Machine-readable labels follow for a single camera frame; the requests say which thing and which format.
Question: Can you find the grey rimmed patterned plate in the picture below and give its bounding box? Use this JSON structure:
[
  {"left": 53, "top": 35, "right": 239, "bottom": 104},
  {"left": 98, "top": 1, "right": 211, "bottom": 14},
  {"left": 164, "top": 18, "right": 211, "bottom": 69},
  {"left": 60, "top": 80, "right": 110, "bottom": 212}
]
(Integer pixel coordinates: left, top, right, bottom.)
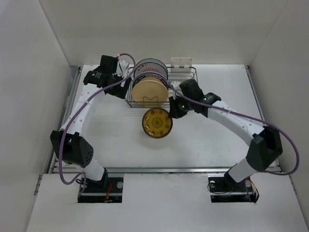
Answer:
[{"left": 134, "top": 58, "right": 168, "bottom": 75}]

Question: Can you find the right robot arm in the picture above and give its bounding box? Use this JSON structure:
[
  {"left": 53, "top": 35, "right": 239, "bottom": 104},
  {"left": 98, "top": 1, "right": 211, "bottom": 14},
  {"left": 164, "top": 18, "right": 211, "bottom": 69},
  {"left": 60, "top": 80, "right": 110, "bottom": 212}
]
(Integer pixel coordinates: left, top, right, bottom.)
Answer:
[{"left": 169, "top": 79, "right": 283, "bottom": 191}]

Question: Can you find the beige plastic plate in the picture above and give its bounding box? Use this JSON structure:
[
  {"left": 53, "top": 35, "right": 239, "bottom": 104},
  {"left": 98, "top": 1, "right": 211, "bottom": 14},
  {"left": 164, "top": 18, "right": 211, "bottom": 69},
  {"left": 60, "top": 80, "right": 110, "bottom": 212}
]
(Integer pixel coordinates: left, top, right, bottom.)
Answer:
[{"left": 132, "top": 80, "right": 169, "bottom": 107}]

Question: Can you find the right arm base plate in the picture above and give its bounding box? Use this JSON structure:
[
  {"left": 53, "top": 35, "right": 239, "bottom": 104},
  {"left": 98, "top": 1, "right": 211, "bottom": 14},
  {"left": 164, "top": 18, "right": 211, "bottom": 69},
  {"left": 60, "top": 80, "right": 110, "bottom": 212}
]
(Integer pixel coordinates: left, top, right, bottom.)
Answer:
[{"left": 207, "top": 176, "right": 260, "bottom": 203}]

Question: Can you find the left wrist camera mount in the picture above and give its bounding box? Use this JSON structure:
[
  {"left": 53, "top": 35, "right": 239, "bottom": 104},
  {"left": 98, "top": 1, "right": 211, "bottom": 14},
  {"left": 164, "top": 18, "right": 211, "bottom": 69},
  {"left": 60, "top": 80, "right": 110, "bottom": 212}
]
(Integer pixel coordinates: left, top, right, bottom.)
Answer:
[{"left": 115, "top": 58, "right": 129, "bottom": 77}]

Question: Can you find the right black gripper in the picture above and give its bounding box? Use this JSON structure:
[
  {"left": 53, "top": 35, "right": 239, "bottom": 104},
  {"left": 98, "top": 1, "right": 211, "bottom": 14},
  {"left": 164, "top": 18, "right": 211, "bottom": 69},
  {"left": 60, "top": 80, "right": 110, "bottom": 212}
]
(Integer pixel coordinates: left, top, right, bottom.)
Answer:
[{"left": 168, "top": 92, "right": 194, "bottom": 118}]

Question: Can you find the purple cable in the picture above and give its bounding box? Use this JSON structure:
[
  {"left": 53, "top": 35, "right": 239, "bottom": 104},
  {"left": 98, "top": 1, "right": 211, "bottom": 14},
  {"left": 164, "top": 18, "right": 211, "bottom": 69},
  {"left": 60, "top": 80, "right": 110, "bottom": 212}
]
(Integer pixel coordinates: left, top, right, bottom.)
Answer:
[
  {"left": 169, "top": 82, "right": 300, "bottom": 175},
  {"left": 59, "top": 52, "right": 136, "bottom": 186}
]

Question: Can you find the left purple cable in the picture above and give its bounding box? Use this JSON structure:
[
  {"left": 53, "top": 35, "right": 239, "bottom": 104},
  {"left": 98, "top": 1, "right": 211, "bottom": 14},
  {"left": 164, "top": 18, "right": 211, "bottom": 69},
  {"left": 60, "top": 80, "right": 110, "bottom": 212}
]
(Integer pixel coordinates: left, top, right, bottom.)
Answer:
[{"left": 59, "top": 52, "right": 136, "bottom": 186}]

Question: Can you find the small yellow patterned plate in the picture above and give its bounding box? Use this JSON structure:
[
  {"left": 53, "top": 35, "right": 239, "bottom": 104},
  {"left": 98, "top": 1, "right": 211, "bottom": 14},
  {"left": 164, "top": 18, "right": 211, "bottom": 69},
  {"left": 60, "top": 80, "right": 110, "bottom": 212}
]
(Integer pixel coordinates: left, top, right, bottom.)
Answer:
[{"left": 141, "top": 108, "right": 173, "bottom": 139}]

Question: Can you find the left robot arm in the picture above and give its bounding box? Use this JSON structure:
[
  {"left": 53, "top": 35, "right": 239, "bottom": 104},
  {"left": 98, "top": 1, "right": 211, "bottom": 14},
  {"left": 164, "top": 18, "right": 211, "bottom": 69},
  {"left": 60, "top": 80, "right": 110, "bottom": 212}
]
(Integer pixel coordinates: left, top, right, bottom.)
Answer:
[{"left": 50, "top": 54, "right": 134, "bottom": 192}]

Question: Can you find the wire dish rack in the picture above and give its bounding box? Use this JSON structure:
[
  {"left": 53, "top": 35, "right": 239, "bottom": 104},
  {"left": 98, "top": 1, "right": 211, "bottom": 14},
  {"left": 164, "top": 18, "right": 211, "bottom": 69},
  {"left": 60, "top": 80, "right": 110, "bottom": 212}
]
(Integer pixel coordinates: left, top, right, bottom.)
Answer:
[{"left": 125, "top": 66, "right": 199, "bottom": 108}]

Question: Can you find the white plate blue rim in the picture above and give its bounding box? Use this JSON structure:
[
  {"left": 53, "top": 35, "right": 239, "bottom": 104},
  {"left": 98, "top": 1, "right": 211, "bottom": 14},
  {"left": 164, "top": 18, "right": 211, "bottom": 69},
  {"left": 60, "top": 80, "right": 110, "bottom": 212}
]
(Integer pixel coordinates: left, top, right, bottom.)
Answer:
[{"left": 132, "top": 72, "right": 169, "bottom": 89}]

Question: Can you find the white utensil holder cup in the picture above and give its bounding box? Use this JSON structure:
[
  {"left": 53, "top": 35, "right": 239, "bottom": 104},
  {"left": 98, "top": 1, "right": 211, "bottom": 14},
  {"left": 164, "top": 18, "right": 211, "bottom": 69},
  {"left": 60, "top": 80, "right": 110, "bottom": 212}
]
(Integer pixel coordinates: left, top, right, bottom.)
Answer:
[{"left": 170, "top": 57, "right": 193, "bottom": 73}]

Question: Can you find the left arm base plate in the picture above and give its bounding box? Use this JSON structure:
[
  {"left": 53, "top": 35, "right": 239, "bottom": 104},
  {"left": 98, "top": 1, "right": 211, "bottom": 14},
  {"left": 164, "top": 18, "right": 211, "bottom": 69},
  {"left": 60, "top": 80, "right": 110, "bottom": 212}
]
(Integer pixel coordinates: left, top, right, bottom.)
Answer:
[{"left": 76, "top": 176, "right": 124, "bottom": 203}]

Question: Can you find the purple plastic plate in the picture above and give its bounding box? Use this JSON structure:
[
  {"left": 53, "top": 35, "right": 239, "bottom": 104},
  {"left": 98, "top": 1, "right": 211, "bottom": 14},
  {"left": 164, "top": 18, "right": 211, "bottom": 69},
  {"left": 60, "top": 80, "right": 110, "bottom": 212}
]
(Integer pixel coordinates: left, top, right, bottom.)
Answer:
[{"left": 133, "top": 68, "right": 168, "bottom": 83}]

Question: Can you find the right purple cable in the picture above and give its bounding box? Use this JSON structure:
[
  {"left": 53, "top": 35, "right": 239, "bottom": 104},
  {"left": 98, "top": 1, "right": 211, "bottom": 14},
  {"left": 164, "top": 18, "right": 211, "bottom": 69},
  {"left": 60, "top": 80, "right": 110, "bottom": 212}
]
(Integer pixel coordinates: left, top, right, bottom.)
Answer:
[{"left": 169, "top": 82, "right": 300, "bottom": 175}]

